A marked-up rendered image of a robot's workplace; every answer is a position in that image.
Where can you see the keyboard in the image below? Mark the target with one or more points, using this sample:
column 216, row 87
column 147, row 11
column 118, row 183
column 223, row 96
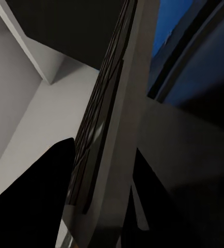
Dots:
column 107, row 139

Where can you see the room divider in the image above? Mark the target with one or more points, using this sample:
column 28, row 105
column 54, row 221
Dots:
column 169, row 15

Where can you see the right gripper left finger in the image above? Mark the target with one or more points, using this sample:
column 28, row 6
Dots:
column 31, row 208

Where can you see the monitor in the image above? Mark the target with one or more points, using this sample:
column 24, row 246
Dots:
column 83, row 29

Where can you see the desk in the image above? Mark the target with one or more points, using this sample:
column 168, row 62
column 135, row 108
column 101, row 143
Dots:
column 182, row 130

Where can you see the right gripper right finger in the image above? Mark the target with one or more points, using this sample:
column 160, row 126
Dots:
column 168, row 227

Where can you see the bookcase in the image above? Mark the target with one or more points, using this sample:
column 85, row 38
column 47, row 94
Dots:
column 46, row 60

